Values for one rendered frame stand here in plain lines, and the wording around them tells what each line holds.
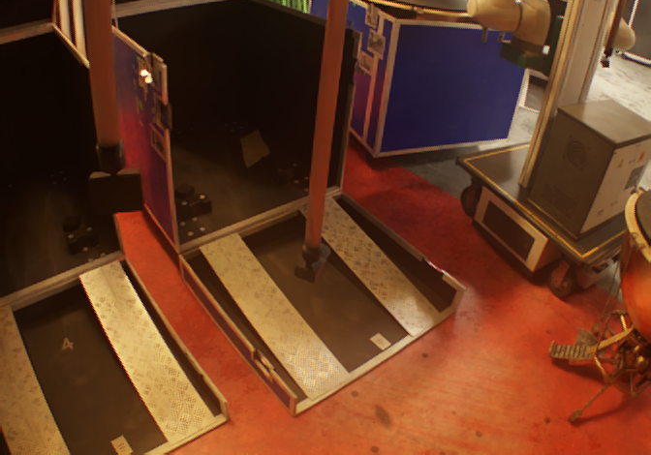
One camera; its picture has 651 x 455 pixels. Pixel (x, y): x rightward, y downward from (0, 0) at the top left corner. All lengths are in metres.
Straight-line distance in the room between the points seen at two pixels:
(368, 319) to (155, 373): 0.87
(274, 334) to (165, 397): 0.49
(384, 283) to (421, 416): 0.64
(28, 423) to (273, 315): 1.03
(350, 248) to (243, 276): 0.49
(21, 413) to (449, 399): 1.53
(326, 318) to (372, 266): 0.32
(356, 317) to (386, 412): 0.46
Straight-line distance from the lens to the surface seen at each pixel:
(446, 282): 2.10
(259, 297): 1.90
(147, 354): 1.79
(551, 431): 1.93
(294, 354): 1.79
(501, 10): 2.11
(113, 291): 1.93
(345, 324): 1.95
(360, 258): 2.12
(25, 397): 1.81
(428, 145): 2.88
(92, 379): 1.85
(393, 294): 2.05
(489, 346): 2.06
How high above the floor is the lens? 1.49
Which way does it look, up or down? 35 degrees down
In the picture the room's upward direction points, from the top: 8 degrees clockwise
